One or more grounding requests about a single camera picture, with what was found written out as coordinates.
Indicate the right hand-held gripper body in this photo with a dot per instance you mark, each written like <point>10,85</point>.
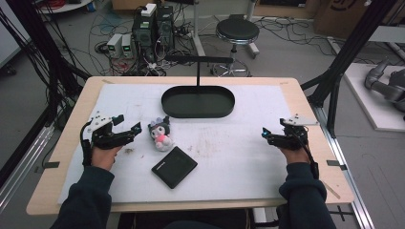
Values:
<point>291,140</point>

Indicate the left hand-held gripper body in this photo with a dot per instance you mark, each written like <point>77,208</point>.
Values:
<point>105,138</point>

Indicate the person's right hand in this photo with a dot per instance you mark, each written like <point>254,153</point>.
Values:
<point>296,156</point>

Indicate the person's left hand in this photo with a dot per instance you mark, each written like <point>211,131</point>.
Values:
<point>103,157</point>

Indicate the black and pink plush toy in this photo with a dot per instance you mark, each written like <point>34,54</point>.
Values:
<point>161,135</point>

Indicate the wooden table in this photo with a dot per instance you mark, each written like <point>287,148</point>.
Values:
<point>321,149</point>

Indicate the white table mat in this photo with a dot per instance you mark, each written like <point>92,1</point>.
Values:
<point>229,152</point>

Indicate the black tape strip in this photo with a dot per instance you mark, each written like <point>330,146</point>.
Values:
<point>336,164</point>
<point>51,164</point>

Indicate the black wallet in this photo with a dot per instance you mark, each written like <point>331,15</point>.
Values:
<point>174,167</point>

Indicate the black stand with oval tray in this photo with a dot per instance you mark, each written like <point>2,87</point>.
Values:
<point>197,103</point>

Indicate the grey power supply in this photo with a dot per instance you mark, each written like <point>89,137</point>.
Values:
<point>127,46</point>
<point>114,45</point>

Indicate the white platform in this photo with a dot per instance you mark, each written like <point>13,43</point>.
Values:
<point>371,105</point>

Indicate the black computer tower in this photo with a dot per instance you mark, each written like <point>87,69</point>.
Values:
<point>144,36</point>
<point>165,27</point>

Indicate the black round stool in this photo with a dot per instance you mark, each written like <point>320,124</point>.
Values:
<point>237,31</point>

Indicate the white table leg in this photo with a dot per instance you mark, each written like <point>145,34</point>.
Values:
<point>198,35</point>

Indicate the white box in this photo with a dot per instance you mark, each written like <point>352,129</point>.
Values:
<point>149,9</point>

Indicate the cardboard box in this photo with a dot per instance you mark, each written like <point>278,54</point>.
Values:
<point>337,16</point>

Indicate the aluminium rail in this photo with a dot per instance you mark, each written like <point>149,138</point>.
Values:
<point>350,187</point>
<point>22,168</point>

